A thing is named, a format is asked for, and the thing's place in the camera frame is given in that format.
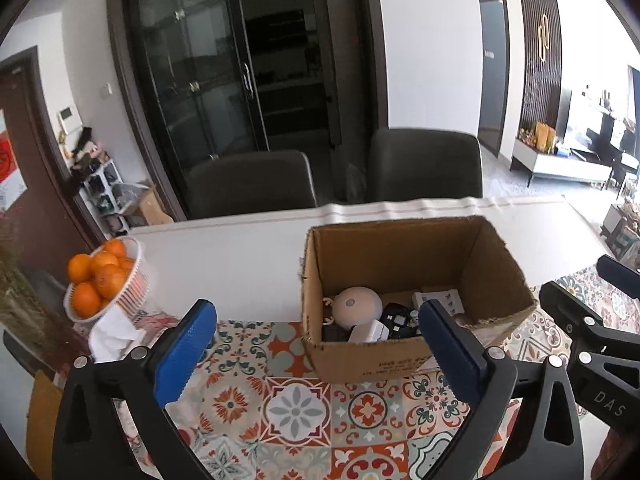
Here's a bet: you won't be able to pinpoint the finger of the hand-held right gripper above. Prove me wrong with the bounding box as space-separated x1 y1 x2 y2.
539 281 607 335
596 255 640 302

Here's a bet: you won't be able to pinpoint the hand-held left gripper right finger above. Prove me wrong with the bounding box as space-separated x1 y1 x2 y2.
419 299 585 480

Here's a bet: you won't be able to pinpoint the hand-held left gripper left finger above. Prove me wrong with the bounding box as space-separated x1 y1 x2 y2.
52 299 218 480

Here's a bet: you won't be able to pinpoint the white power strip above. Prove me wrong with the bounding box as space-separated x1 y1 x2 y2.
412 287 463 316

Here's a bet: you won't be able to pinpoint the black device white marks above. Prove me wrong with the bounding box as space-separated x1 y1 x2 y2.
382 302 417 334

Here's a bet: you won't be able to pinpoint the small white charger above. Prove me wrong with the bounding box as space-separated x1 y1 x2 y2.
348 321 390 345

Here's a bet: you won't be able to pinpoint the brown cardboard box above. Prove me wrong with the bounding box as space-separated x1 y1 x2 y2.
300 215 541 386

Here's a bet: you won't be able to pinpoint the white round night light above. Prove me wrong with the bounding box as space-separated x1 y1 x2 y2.
322 286 385 330

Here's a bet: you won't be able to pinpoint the dark side chair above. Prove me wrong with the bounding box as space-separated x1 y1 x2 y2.
600 200 640 261

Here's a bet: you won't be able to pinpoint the white tissue paper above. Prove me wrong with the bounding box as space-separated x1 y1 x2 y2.
89 305 183 366

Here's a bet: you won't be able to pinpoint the white fruit basket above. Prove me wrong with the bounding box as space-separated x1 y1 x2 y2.
63 236 151 323

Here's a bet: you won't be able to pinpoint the pile of oranges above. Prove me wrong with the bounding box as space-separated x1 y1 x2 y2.
67 239 137 320

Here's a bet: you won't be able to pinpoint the white tv cabinet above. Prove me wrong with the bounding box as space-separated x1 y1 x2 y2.
510 137 613 188

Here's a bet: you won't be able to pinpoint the black desk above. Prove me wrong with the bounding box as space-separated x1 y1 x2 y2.
585 110 640 186

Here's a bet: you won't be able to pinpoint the patterned table runner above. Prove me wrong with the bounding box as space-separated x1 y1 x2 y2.
115 265 640 480

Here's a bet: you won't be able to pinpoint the cardboard box on floor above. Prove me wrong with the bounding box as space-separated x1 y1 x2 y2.
125 180 176 228

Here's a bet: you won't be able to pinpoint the yellow placemat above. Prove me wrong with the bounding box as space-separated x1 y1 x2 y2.
25 370 65 466

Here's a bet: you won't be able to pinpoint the yellow gift bags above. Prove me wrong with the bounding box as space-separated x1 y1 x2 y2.
535 121 557 153

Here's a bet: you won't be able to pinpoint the glass vase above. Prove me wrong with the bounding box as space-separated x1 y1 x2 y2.
10 267 76 356

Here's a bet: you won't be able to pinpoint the white shoe rack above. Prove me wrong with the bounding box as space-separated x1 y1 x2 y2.
80 160 132 238

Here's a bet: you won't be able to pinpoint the dark grey dining chair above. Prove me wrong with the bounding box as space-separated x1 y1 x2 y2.
184 150 318 221
367 127 483 202

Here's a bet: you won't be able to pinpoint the pile of bags and shoes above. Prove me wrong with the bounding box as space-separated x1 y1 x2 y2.
62 127 111 181

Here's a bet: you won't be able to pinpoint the dark interior door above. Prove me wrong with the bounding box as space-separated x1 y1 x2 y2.
477 0 511 156

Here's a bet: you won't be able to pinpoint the white red door poster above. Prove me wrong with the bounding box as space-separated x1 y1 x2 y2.
0 110 28 211

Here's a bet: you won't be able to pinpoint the white intercom panel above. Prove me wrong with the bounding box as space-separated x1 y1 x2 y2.
57 104 82 133

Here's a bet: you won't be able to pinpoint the brown entry door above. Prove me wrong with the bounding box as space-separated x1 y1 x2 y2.
0 46 108 256

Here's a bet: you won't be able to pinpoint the dark glass door cabinet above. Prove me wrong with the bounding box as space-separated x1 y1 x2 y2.
106 0 390 221

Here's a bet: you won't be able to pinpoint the dark slatted wall panel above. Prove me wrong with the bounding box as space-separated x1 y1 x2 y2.
515 0 563 141

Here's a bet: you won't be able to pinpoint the gold wall ornament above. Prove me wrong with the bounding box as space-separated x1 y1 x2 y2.
536 15 551 63

